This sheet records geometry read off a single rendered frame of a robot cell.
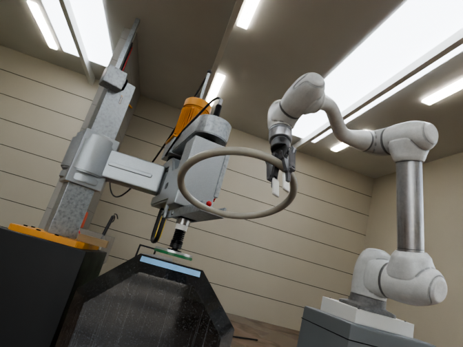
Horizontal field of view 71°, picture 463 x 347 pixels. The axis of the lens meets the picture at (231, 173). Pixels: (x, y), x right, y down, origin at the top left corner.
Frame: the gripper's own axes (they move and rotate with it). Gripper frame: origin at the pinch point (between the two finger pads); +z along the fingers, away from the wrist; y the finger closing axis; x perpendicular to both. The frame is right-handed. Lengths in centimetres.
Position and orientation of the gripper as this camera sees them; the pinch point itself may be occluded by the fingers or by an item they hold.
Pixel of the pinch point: (280, 185)
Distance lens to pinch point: 115.1
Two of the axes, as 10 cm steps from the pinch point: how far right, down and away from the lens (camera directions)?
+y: -6.8, 3.9, 6.2
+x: -7.3, -4.6, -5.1
